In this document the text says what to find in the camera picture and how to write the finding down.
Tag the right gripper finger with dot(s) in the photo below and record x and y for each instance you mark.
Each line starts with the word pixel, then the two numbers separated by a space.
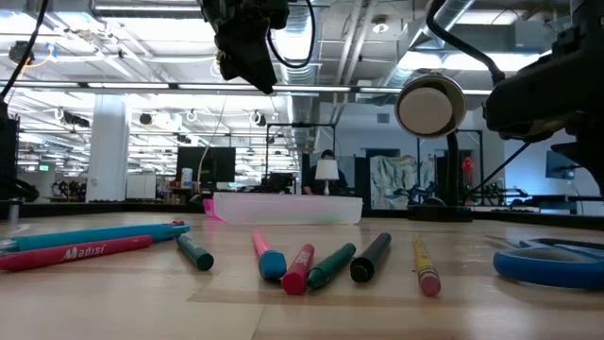
pixel 592 158

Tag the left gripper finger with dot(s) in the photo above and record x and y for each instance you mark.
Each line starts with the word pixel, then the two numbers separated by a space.
pixel 255 56
pixel 226 61

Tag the dark green pen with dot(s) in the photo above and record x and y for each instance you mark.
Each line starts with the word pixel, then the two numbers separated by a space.
pixel 198 255

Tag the yellow pencil pink eraser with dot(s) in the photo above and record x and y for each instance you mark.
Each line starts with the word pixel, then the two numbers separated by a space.
pixel 424 264

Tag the pink pencil blue cap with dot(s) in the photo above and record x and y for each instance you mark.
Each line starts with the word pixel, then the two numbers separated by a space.
pixel 271 262

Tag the blue pen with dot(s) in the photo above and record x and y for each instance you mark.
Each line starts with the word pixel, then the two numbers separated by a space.
pixel 94 236

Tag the red marker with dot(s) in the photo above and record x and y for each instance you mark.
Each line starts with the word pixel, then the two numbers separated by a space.
pixel 297 274

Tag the green marker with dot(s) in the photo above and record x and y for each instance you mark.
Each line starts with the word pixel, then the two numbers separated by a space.
pixel 330 268

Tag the black marker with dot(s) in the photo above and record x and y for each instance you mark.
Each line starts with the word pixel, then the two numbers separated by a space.
pixel 370 260

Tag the red pen white print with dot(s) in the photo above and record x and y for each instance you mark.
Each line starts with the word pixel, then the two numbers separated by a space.
pixel 71 254

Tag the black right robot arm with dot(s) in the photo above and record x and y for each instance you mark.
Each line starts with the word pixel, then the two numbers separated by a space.
pixel 590 23

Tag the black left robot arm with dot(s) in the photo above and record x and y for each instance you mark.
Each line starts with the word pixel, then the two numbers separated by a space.
pixel 9 156

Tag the clear box with pink lid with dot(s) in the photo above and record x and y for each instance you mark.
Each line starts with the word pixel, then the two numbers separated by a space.
pixel 283 210

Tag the long ceiling light strip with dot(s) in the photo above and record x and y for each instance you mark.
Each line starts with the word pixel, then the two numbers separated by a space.
pixel 141 87

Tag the black monitor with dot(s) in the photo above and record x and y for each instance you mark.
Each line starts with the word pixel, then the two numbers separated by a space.
pixel 217 165

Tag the red hanging object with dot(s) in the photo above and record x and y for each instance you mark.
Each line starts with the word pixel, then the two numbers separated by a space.
pixel 467 167

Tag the person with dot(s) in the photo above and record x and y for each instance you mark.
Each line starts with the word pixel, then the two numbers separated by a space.
pixel 327 154

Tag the white cylindrical container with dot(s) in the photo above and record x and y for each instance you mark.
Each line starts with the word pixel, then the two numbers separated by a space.
pixel 186 178

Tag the round ceiling sensor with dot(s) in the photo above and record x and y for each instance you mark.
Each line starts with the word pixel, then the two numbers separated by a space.
pixel 380 26

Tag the black desk lamp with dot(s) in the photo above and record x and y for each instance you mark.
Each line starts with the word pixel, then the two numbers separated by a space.
pixel 427 111

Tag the small white lamp shade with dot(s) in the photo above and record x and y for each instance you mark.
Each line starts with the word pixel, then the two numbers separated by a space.
pixel 326 170

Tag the white building column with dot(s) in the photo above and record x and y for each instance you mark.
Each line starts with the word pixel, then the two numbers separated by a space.
pixel 108 151

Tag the white cabinet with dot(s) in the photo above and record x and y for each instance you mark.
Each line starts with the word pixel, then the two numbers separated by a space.
pixel 140 186

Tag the teal white patterned panel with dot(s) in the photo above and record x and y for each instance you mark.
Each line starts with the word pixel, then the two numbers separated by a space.
pixel 391 179

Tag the black ceiling device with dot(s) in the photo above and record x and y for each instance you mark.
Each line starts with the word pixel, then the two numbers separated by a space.
pixel 22 53

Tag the dark wall screen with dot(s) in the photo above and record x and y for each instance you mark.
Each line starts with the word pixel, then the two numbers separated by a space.
pixel 557 163

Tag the silver ventilation duct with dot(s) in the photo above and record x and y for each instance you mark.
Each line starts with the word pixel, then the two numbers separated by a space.
pixel 460 9
pixel 302 108

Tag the black aluminium table frame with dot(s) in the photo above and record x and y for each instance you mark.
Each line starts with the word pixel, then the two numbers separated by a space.
pixel 94 208

